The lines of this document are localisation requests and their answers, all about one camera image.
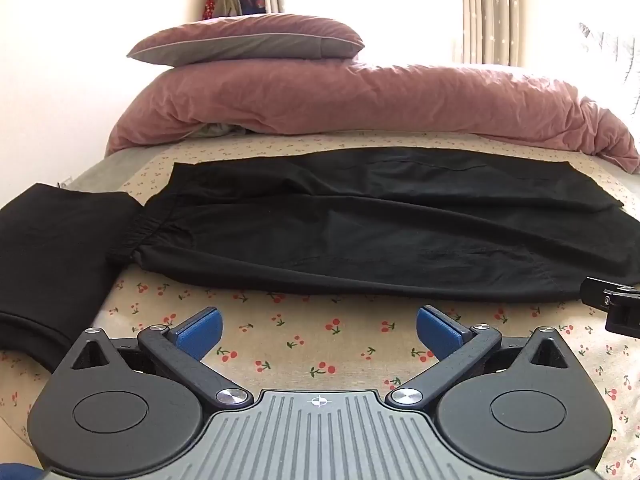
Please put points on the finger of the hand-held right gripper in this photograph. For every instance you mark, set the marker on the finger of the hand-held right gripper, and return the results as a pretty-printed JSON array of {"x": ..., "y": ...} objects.
[{"x": 612, "y": 296}]

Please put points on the pink duvet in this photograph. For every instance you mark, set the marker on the pink duvet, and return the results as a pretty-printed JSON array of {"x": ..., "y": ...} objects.
[{"x": 350, "y": 95}]

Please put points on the black pants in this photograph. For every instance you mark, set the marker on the black pants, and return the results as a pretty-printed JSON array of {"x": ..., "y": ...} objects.
[{"x": 375, "y": 230}]

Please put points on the folded black garment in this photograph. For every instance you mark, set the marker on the folded black garment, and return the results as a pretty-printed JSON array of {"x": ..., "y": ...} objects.
[{"x": 55, "y": 260}]

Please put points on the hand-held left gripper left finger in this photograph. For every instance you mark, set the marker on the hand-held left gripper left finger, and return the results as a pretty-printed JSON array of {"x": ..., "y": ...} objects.
[{"x": 200, "y": 332}]

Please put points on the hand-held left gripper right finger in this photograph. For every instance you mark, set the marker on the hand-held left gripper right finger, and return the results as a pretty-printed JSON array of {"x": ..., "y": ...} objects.
[{"x": 440, "y": 330}]

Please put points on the person's blue clothing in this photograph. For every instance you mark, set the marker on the person's blue clothing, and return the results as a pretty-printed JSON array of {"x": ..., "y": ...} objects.
[{"x": 17, "y": 474}]

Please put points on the cherry print bed sheet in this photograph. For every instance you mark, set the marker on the cherry print bed sheet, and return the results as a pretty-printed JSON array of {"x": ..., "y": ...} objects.
[{"x": 300, "y": 332}]

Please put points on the pink and grey pillow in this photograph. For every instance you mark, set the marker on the pink and grey pillow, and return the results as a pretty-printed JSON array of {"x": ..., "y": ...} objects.
[{"x": 240, "y": 35}]

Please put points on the grey bed sheet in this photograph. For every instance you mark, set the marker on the grey bed sheet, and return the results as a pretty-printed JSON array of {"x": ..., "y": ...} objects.
[{"x": 107, "y": 170}]

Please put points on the pale green cloth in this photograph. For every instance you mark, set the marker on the pale green cloth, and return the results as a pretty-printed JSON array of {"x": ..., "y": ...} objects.
[{"x": 215, "y": 131}]

